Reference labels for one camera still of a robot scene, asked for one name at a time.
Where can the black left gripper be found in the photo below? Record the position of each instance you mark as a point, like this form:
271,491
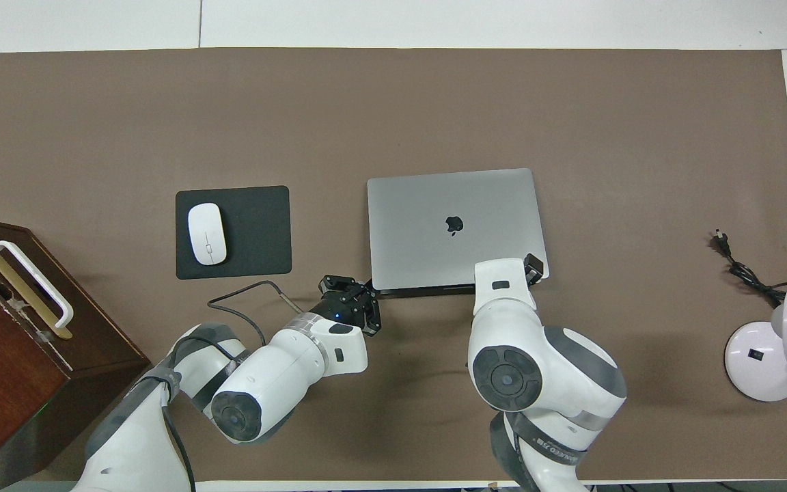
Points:
342,307

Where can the silver laptop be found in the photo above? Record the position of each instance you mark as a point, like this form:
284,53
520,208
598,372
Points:
448,225

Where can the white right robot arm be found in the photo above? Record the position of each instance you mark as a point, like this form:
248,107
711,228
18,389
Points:
537,369

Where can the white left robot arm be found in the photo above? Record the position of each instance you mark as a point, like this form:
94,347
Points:
277,383

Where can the black mouse pad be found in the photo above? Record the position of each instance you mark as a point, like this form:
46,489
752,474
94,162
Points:
260,232

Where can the brown table mat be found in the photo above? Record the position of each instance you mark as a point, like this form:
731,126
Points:
393,102

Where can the white computer mouse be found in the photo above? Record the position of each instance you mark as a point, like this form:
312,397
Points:
206,234

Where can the white desk lamp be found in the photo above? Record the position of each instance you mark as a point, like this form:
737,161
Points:
755,355

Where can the dark brown wooden box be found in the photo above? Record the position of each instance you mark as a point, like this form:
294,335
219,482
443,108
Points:
4,383

